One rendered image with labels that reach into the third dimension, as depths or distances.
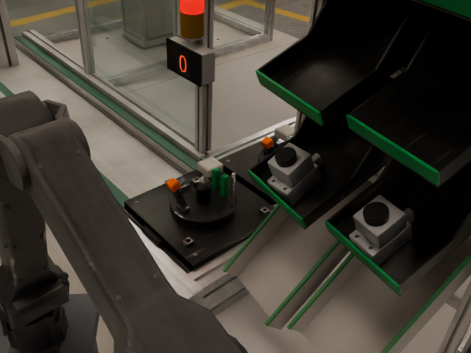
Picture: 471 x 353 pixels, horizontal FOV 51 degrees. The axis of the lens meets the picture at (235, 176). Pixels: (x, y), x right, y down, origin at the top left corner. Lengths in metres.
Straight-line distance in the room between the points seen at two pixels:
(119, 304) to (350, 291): 0.53
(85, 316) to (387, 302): 0.43
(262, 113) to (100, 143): 0.55
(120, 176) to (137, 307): 0.95
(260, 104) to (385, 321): 1.08
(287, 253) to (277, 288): 0.06
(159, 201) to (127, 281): 0.76
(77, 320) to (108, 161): 0.63
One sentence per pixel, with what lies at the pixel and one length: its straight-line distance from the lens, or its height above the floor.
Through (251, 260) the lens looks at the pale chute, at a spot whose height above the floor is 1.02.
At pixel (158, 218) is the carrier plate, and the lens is 1.03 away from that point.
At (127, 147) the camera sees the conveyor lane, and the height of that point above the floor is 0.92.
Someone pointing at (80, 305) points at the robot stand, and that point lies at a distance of 0.77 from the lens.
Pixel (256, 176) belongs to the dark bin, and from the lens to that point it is 0.73.
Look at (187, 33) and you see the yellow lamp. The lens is 1.08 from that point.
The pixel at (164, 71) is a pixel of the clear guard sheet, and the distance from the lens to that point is 1.29.
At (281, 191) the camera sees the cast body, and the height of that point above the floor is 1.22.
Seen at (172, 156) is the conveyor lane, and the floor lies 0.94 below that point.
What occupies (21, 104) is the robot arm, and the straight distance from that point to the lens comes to 0.43.
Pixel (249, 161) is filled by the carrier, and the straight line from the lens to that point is 1.20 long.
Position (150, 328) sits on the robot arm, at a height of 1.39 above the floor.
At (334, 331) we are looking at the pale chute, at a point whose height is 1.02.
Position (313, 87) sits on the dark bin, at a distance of 0.65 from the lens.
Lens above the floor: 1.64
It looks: 36 degrees down
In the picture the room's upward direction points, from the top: 3 degrees clockwise
